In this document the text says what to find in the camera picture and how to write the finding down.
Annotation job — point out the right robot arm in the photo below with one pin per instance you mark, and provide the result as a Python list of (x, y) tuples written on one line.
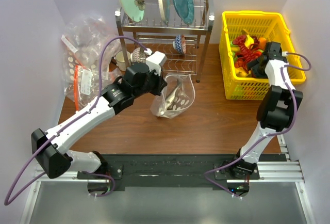
[(276, 113)]

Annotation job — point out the yellow plastic basket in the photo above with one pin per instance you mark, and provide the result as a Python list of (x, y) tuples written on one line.
[(267, 27)]

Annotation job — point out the aluminium frame rail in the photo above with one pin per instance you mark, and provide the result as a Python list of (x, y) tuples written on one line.
[(177, 188)]

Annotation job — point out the cream enamel mug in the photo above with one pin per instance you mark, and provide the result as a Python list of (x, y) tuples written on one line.
[(120, 61)]

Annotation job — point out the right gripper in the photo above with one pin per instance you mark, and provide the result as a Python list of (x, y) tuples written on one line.
[(254, 66)]

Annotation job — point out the grey toy fish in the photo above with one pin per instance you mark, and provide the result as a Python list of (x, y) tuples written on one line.
[(170, 100)]

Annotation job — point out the clear zip top bag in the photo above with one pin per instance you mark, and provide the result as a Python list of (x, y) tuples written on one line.
[(186, 95)]

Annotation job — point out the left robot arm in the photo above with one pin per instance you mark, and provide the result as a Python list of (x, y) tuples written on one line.
[(53, 147)]

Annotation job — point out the pile of clear bags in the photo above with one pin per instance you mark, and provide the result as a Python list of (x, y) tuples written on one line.
[(83, 39)]

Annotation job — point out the orange zipper bag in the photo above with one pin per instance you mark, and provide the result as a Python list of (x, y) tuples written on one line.
[(83, 86)]

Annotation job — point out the metal dish rack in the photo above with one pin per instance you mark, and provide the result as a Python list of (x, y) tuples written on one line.
[(153, 33)]

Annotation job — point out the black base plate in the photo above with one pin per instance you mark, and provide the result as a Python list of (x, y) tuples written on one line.
[(181, 170)]

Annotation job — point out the blue patterned bowl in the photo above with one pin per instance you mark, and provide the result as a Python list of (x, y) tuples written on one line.
[(179, 44)]

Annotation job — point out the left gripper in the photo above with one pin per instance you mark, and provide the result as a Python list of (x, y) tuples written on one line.
[(160, 83)]

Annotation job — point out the grey patterned bowl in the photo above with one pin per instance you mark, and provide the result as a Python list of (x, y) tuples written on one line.
[(138, 56)]

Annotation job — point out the red toy lobster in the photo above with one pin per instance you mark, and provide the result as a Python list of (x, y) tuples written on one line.
[(242, 54)]

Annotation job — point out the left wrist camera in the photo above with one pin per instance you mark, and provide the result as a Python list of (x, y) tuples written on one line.
[(156, 61)]

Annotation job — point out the yellow toy banana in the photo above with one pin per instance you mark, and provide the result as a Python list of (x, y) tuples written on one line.
[(249, 41)]

